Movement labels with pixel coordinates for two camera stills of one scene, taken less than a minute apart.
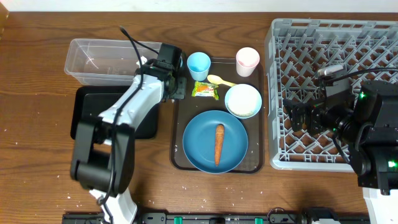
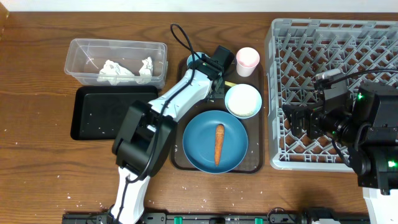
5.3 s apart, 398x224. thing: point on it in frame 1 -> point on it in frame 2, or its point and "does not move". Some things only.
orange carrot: [219, 135] does not move
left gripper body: [179, 88] -> [217, 89]
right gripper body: [299, 115] does not move
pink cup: [247, 60] does not move
